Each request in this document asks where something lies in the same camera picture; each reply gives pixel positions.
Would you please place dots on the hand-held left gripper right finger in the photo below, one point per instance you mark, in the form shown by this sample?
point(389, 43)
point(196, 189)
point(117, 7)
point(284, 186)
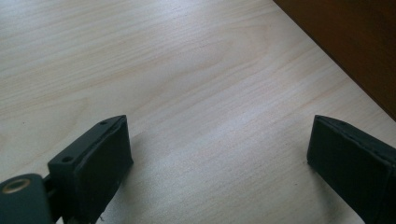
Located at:
point(355, 161)

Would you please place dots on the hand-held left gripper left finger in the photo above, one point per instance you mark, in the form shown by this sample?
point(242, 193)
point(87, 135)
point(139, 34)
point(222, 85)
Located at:
point(93, 161)

